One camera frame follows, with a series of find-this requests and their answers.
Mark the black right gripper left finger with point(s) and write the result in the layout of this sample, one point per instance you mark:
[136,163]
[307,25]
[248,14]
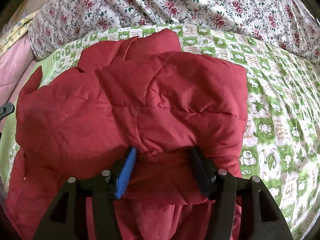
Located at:
[121,173]

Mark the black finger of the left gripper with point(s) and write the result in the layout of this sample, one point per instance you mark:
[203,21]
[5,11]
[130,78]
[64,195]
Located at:
[6,110]

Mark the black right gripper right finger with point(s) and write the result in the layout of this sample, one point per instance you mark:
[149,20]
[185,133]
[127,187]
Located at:
[213,182]

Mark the red quilted puffer jacket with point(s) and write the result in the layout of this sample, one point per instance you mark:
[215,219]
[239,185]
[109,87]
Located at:
[141,92]

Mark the pink quilted blanket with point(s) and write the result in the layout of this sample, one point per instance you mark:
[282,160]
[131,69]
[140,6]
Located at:
[16,65]

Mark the green white patterned blanket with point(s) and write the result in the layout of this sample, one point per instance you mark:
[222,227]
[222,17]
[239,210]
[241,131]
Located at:
[281,140]

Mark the yellow floral blanket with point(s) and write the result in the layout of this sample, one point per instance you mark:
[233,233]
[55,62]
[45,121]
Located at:
[16,32]

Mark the floral rose print quilt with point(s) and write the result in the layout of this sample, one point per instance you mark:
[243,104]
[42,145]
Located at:
[284,23]

